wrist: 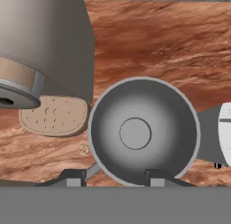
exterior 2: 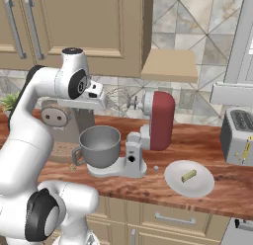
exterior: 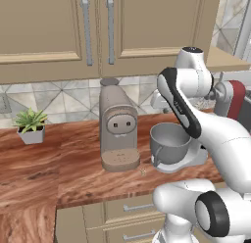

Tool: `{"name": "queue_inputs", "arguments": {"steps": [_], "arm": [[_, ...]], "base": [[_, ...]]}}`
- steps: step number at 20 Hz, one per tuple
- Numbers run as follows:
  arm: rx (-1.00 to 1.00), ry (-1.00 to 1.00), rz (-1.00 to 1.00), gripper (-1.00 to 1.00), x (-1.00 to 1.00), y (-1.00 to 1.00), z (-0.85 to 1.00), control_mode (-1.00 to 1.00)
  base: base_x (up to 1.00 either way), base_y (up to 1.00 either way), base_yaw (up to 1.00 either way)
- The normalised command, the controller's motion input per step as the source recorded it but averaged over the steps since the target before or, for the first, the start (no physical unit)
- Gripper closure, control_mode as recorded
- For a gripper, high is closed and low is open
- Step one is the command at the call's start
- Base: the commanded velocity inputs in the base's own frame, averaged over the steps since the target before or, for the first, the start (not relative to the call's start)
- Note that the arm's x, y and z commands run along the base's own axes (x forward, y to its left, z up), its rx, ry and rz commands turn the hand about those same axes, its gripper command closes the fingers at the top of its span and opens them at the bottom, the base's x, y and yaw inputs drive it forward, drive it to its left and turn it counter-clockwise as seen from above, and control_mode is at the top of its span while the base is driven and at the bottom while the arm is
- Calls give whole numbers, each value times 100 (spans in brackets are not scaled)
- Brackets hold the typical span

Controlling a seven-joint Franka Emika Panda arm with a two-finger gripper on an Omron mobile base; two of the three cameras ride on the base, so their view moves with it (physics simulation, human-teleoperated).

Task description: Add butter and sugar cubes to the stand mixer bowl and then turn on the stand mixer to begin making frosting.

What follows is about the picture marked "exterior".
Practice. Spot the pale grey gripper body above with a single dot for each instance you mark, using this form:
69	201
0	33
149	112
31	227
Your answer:
223	100

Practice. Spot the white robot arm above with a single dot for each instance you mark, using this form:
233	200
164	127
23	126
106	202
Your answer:
225	145

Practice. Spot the white stand mixer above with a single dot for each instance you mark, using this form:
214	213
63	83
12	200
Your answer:
192	157

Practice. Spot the grey metal mixer bowl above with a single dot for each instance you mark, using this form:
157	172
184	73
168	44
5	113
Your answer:
170	142

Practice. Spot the red appliance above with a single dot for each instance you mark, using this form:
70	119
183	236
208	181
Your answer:
237	98

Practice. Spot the beige coffee machine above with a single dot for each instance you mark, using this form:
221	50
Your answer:
117	129

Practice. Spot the beige drawer front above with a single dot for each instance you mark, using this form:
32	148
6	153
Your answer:
130	232
112	209

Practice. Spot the green plant in white pot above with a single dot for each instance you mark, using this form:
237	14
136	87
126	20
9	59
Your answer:
31	127

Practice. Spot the beige wall cupboard door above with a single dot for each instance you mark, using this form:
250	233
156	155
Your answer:
157	24
39	28

